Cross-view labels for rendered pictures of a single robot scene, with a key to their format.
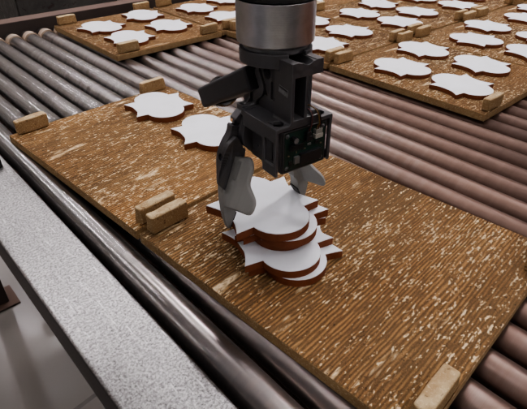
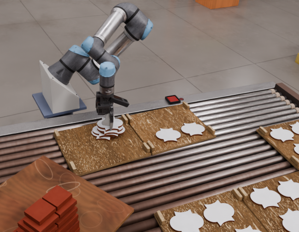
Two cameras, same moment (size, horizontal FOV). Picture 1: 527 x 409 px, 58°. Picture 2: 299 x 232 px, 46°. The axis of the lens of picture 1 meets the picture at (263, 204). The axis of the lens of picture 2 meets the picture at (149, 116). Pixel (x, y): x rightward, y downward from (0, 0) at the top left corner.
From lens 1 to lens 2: 1.97 m
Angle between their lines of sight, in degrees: 81
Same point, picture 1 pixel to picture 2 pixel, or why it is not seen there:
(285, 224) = (100, 123)
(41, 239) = (133, 108)
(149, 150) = (162, 124)
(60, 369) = not seen: hidden behind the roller
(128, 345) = (95, 114)
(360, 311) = (80, 136)
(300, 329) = (81, 129)
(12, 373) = not seen: hidden behind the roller
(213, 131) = (166, 135)
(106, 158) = (161, 116)
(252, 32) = not seen: hidden behind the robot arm
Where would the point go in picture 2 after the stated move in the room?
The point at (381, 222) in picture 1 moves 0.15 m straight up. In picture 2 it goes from (103, 151) to (104, 128)
